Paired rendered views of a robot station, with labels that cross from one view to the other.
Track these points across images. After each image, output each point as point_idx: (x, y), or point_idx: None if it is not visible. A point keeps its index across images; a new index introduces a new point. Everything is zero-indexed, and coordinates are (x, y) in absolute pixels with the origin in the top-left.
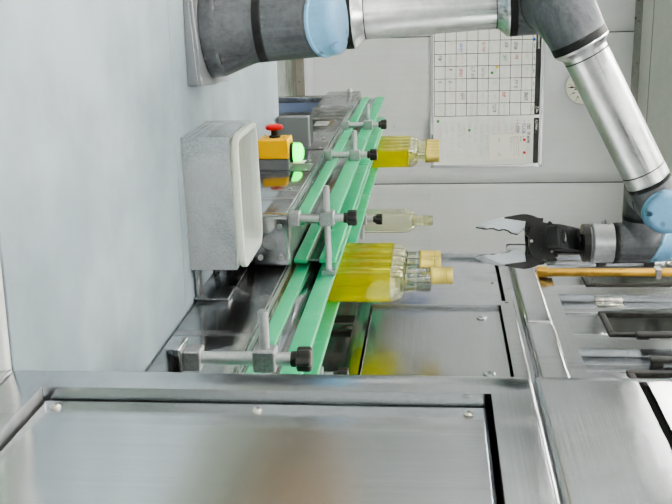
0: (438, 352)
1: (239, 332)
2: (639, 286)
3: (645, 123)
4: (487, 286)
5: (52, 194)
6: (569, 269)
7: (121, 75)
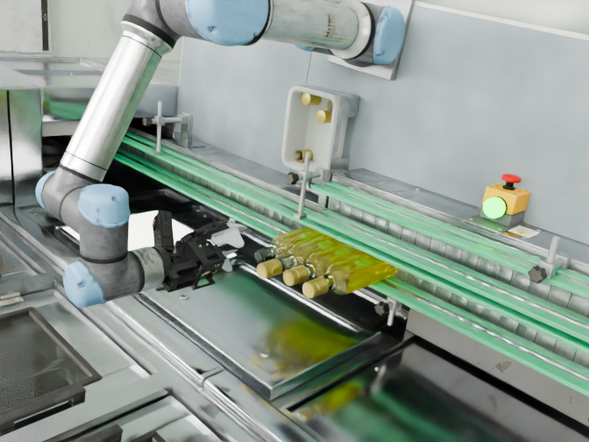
0: (241, 304)
1: (243, 170)
2: None
3: (84, 112)
4: None
5: (203, 50)
6: None
7: None
